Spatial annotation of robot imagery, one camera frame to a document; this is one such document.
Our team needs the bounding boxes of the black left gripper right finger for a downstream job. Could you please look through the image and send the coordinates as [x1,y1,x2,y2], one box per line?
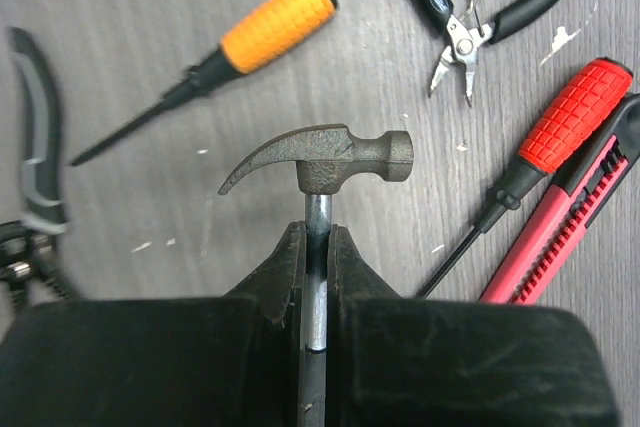
[326,226,620,426]

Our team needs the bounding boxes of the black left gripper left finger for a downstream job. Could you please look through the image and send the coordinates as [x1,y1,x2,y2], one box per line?
[1,222,306,426]

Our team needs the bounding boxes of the small steel claw hammer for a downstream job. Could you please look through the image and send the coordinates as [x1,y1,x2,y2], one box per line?
[218,124,414,426]

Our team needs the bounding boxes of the black long nose pliers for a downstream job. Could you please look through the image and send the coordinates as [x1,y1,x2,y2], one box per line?
[1,26,81,312]

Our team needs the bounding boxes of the red black screwdriver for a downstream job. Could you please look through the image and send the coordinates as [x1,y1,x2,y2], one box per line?
[415,57,633,298]

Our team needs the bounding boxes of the orange handle screwdriver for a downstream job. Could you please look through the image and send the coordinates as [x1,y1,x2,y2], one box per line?
[69,0,339,167]

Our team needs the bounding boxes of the red utility knife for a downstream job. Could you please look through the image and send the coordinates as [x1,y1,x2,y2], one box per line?
[479,94,639,305]

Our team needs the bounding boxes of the small black pliers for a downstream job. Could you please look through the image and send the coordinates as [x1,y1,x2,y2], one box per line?
[412,0,559,106]

